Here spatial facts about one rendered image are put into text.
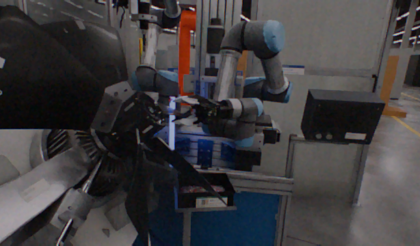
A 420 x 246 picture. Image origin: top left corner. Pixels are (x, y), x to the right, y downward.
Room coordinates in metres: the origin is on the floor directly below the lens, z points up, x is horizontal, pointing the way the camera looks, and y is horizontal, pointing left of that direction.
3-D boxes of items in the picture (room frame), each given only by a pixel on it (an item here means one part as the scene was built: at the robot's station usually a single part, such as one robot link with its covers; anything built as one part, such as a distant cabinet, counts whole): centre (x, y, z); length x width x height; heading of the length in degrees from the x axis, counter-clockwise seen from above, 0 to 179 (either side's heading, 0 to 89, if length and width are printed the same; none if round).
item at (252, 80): (1.48, -0.24, 1.20); 0.13 x 0.12 x 0.14; 62
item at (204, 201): (0.97, 0.01, 0.85); 0.22 x 0.17 x 0.07; 100
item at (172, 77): (1.56, 0.26, 1.20); 0.13 x 0.12 x 0.14; 87
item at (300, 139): (1.09, -0.46, 1.04); 0.24 x 0.03 x 0.03; 85
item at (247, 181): (1.14, 0.07, 0.82); 0.90 x 0.04 x 0.08; 85
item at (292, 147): (1.10, -0.36, 0.96); 0.03 x 0.03 x 0.20; 85
